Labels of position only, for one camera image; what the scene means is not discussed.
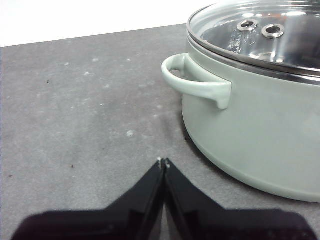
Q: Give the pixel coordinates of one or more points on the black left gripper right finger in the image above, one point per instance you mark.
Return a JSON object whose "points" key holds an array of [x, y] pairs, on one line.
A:
{"points": [[237, 225]]}

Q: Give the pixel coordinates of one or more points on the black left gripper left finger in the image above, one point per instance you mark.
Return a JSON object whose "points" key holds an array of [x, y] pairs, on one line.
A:
{"points": [[87, 225]]}

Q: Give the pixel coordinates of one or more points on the glass lid with round knob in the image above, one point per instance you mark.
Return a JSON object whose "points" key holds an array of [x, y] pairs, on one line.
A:
{"points": [[220, 22]]}

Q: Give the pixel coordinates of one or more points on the pale green electric steamer pot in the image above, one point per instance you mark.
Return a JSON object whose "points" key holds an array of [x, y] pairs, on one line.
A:
{"points": [[250, 125]]}

